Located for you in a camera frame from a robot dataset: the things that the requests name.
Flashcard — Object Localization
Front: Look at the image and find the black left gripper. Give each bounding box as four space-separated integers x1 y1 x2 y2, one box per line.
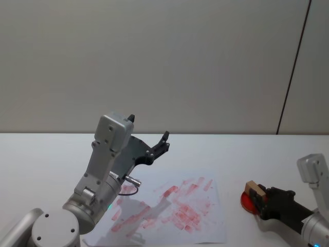
112 114 171 179

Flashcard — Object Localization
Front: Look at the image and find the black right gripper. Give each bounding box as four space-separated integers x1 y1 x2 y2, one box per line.
252 183 314 235

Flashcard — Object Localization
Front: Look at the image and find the wooden stamp block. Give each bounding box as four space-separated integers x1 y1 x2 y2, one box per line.
245 181 266 204

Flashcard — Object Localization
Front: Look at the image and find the round red ink pad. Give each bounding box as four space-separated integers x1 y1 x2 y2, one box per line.
240 191 261 214

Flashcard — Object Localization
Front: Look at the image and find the white paper with red stamps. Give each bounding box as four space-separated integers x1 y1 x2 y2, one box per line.
82 174 228 246

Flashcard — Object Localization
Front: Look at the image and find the thin dark cable silver plug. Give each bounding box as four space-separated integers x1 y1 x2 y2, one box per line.
118 175 142 197

